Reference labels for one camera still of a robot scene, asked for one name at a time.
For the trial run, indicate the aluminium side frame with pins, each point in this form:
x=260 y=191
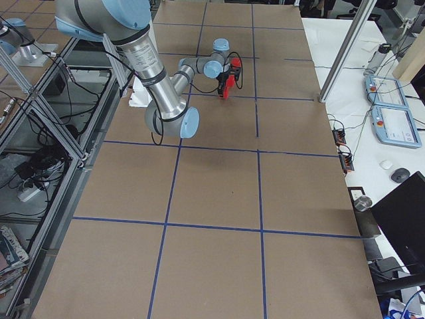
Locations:
x=56 y=114

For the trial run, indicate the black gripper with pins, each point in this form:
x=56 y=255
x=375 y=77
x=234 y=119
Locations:
x=221 y=78

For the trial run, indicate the upper teach pendant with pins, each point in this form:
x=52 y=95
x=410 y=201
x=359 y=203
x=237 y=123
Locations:
x=385 y=91

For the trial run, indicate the metal cup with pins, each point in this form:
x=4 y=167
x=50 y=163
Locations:
x=362 y=203

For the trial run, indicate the teach pendant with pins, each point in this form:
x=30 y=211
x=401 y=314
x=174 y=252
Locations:
x=385 y=91
x=395 y=126

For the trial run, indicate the water bottle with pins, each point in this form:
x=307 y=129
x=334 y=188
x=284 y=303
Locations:
x=377 y=59

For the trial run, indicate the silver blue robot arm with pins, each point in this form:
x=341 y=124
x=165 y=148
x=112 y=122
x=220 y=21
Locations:
x=127 y=25

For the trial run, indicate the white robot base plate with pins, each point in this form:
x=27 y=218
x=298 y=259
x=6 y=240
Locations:
x=140 y=98

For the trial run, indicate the black laptop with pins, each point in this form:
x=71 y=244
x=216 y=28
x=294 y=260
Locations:
x=400 y=216

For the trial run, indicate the white power strip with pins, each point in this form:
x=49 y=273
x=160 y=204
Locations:
x=28 y=193

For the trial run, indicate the aluminium frame post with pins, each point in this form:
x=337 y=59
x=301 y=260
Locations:
x=349 y=41

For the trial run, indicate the lower teach pendant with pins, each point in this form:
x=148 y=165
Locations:
x=395 y=126

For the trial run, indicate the red block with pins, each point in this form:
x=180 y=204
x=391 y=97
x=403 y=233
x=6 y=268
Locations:
x=225 y=83
x=236 y=63

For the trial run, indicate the grey computer mouse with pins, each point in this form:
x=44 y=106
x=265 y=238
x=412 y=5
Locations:
x=400 y=175

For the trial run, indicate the brown paper table cover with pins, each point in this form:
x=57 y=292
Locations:
x=250 y=218

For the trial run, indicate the orange black connector box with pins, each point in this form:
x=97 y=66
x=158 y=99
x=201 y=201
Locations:
x=339 y=137

